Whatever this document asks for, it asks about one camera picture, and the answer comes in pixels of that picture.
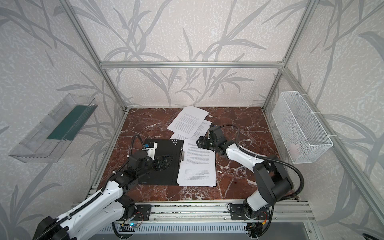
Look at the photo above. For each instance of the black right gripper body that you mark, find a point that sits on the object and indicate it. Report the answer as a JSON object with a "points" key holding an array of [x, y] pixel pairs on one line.
{"points": [[205, 142]]}

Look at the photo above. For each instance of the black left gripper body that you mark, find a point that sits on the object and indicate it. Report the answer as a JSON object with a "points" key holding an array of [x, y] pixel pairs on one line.
{"points": [[157, 162]]}

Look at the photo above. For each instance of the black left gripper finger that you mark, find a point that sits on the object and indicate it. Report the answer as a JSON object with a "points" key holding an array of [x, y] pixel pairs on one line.
{"points": [[168, 159], [160, 165]]}

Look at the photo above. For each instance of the white printed paper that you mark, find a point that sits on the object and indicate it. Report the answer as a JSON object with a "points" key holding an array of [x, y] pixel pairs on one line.
{"points": [[201, 131], [198, 166]]}

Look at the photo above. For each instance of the blue and black file folder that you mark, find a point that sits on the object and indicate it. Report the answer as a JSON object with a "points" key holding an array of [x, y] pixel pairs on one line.
{"points": [[169, 176]]}

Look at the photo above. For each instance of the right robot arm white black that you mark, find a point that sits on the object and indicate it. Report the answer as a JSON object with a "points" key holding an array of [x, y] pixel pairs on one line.
{"points": [[273, 181]]}

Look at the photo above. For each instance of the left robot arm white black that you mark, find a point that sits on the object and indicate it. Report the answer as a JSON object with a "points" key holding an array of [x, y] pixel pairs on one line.
{"points": [[53, 228]]}

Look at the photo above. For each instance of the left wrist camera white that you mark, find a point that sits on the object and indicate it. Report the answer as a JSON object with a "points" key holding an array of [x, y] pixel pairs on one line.
{"points": [[150, 148]]}

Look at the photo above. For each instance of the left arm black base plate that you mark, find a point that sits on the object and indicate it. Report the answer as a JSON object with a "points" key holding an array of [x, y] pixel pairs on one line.
{"points": [[141, 211]]}

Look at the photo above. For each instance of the left electronics board with wires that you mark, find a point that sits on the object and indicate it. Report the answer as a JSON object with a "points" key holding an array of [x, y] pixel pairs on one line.
{"points": [[126, 229]]}

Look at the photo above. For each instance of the electronics board with wires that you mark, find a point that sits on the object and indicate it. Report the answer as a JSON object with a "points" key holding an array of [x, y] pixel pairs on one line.
{"points": [[256, 230], [126, 229]]}

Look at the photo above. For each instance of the aluminium front rail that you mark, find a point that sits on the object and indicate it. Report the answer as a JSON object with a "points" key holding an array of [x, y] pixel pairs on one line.
{"points": [[180, 212]]}

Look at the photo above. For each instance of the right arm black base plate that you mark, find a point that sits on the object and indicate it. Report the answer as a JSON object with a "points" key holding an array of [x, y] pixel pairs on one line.
{"points": [[240, 212]]}

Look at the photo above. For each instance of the white wire mesh basket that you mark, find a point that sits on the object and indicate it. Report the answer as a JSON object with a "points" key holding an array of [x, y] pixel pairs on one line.
{"points": [[298, 124]]}

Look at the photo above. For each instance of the clear plastic wall tray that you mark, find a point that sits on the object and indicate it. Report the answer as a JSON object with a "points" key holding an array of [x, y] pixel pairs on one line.
{"points": [[48, 141]]}

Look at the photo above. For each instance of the right electronics board with wires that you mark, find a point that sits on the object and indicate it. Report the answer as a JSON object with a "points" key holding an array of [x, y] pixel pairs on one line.
{"points": [[256, 230]]}

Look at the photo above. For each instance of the aluminium cage frame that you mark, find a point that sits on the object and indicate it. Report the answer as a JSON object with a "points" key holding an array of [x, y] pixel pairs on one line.
{"points": [[361, 181]]}

